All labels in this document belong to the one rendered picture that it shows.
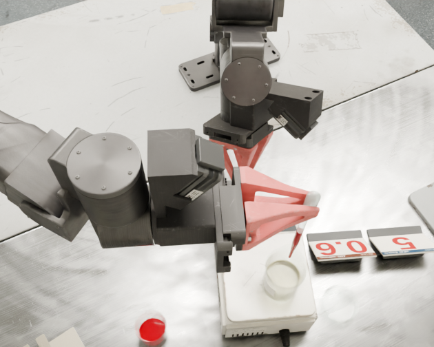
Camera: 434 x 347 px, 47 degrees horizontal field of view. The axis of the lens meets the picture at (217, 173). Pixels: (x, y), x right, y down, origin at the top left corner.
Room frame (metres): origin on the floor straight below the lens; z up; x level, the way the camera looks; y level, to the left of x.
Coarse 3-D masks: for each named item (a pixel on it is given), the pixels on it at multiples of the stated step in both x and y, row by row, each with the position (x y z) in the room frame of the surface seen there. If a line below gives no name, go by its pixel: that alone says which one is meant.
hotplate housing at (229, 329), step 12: (216, 276) 0.25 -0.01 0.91; (228, 324) 0.17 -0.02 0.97; (240, 324) 0.17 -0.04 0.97; (252, 324) 0.17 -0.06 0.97; (264, 324) 0.17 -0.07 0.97; (276, 324) 0.17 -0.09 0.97; (288, 324) 0.17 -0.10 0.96; (300, 324) 0.18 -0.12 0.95; (312, 324) 0.18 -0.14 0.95; (228, 336) 0.16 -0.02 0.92; (240, 336) 0.17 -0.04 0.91; (288, 336) 0.16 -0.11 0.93
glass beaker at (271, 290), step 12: (276, 252) 0.24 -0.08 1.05; (288, 252) 0.24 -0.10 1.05; (300, 252) 0.24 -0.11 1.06; (300, 264) 0.23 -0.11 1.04; (264, 276) 0.22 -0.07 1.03; (300, 276) 0.22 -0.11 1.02; (264, 288) 0.21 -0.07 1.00; (276, 288) 0.20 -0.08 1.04; (288, 288) 0.19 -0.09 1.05; (276, 300) 0.19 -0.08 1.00; (288, 300) 0.20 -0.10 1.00
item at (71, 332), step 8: (72, 328) 0.17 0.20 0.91; (40, 336) 0.13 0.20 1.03; (64, 336) 0.16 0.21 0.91; (72, 336) 0.16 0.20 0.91; (40, 344) 0.12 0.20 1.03; (48, 344) 0.12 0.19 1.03; (56, 344) 0.15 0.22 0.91; (64, 344) 0.15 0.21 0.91; (72, 344) 0.15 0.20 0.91; (80, 344) 0.15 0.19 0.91
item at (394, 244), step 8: (376, 240) 0.32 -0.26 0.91; (384, 240) 0.32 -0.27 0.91; (392, 240) 0.32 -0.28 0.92; (400, 240) 0.32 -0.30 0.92; (408, 240) 0.32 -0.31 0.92; (416, 240) 0.32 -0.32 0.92; (424, 240) 0.32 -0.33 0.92; (384, 248) 0.30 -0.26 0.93; (392, 248) 0.30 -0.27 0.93; (400, 248) 0.30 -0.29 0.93; (408, 248) 0.30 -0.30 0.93; (416, 248) 0.30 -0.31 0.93; (424, 248) 0.30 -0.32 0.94
